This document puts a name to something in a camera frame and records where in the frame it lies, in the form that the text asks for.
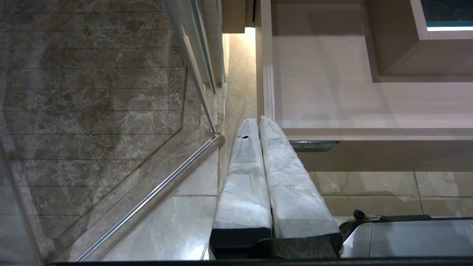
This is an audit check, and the glass shower enclosure with metal frame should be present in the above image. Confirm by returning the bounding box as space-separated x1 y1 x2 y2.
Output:
0 0 227 263

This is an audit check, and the light wooden vanity cabinet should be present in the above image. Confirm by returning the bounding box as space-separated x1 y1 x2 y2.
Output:
256 0 473 172

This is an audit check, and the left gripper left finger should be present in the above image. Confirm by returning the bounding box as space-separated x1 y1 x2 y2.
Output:
209 117 273 260

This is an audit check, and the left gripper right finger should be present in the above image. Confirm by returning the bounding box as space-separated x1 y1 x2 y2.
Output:
259 115 343 257

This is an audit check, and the metal drawer handle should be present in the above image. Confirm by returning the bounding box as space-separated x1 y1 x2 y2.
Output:
289 141 339 153

